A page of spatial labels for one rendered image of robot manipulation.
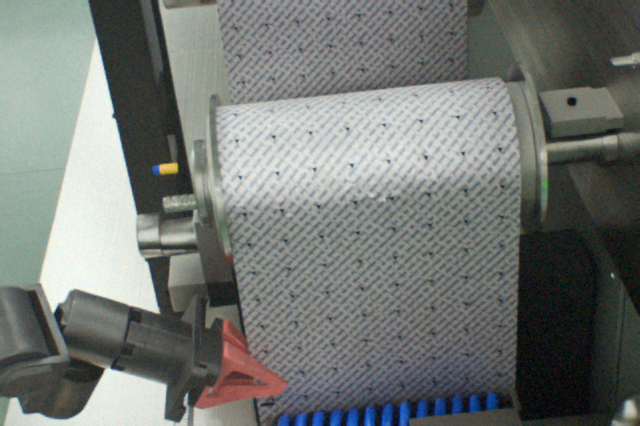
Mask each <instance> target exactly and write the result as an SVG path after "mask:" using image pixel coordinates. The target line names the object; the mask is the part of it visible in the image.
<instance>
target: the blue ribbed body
mask: <svg viewBox="0 0 640 426"><path fill-rule="evenodd" d="M504 408H513V407H512V404H511V403H506V404H501V403H500V398H499V395H497V394H496V393H490V394H489V395H488V398H487V406H483V404H482V399H481V397H480V396H479V395H472V396H471V397H470V400H469V407H467V408H466V405H465V400H464V398H461V397H460V396H456V397H455V398H454V399H453V402H452V409H448V406H447V402H446V400H445V399H444V398H439V399H438V400H436V401H435V405H434V411H432V410H431V407H430V403H429V402H428V401H427V400H421V401H419V403H418V407H417V413H415V411H414V408H413V405H411V403H409V402H404V403H402V406H401V409H400V414H398V415H397V412H396V409H395V407H394V406H393V404H391V403H388V404H385V406H384V407H383V411H382V416H380V413H379V410H378V409H377V408H376V407H375V406H369V407H368V408H367V409H366V413H365V419H364V417H363V414H362V412H360V410H359V409H357V408H352V409H351V410H350V411H348V415H347V421H346V419H345V415H344V413H343V412H342V411H341V410H334V411H333V412H332V413H331V416H330V422H329V420H328V417H327V415H326V413H324V412H322V411H319V412H316V413H315V414H314V417H313V424H312V421H310V419H309V416H308V415H307V414H305V413H300V414H299V415H297V416H296V420H295V425H294V423H293V421H292V419H291V417H290V416H289V415H282V416H281V417H280V419H279V421H278V425H277V426H409V421H408V420H409V419H416V418H426V417H435V415H445V414H455V413H465V412H475V411H484V410H494V409H504Z"/></svg>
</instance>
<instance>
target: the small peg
mask: <svg viewBox="0 0 640 426"><path fill-rule="evenodd" d="M163 205H164V210H165V212H166V213H173V212H181V210H190V209H192V210H194V209H197V203H196V195H194V193H191V194H183V195H179V194H178V195H174V196H172V195H168V196H164V199H163Z"/></svg>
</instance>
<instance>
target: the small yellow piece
mask: <svg viewBox="0 0 640 426"><path fill-rule="evenodd" d="M178 172H179V174H180V175H181V176H183V178H184V179H185V181H186V185H187V187H188V190H189V193H190V194H191V193H193V191H192V188H191V185H190V182H189V179H188V178H187V176H186V174H185V173H184V172H183V170H181V169H180V168H179V167H178V164H177V163H174V164H164V165H158V166H153V174H154V175H166V174H177V173H178Z"/></svg>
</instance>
